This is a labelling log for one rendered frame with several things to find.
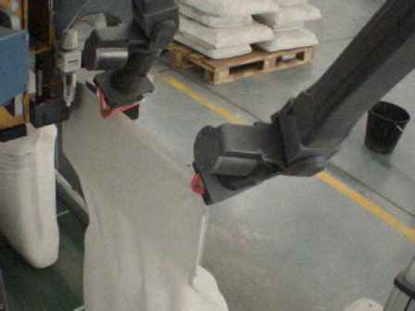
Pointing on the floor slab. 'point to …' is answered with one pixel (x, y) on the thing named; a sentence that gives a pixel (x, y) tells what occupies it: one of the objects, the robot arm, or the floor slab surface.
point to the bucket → (384, 127)
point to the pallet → (180, 57)
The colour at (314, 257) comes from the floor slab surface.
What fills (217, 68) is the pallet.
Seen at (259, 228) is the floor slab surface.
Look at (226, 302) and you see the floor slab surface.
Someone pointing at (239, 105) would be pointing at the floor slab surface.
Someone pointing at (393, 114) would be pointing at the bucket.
